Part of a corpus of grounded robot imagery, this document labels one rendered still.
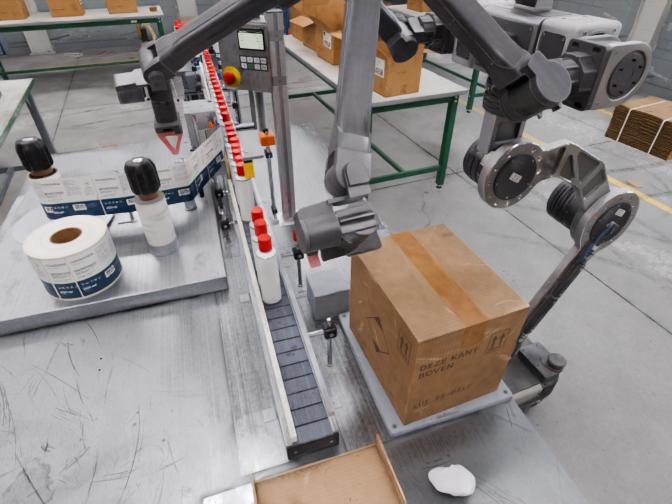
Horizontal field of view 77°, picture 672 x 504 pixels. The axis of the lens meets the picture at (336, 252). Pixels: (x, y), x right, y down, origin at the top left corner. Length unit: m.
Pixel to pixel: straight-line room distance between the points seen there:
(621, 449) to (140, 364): 1.85
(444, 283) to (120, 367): 0.80
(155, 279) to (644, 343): 2.32
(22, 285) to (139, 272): 0.31
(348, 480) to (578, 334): 1.85
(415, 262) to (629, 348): 1.85
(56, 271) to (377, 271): 0.83
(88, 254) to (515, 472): 1.12
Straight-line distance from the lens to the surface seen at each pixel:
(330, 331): 0.96
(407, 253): 0.93
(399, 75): 2.99
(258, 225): 1.09
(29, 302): 1.41
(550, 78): 0.89
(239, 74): 1.38
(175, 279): 1.30
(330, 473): 0.94
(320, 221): 0.64
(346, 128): 0.68
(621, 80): 1.06
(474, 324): 0.81
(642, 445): 2.28
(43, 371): 1.28
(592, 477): 2.09
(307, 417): 0.94
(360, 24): 0.77
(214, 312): 1.24
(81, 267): 1.28
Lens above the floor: 1.69
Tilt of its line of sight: 38 degrees down
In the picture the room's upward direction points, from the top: straight up
